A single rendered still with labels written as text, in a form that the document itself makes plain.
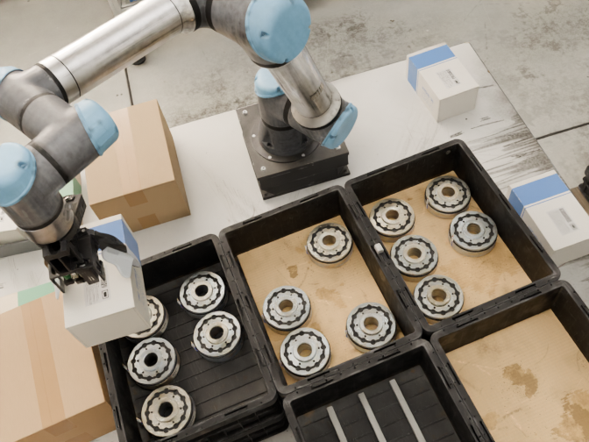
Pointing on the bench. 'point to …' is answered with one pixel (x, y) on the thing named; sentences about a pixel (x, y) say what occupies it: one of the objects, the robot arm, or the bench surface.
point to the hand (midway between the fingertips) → (100, 274)
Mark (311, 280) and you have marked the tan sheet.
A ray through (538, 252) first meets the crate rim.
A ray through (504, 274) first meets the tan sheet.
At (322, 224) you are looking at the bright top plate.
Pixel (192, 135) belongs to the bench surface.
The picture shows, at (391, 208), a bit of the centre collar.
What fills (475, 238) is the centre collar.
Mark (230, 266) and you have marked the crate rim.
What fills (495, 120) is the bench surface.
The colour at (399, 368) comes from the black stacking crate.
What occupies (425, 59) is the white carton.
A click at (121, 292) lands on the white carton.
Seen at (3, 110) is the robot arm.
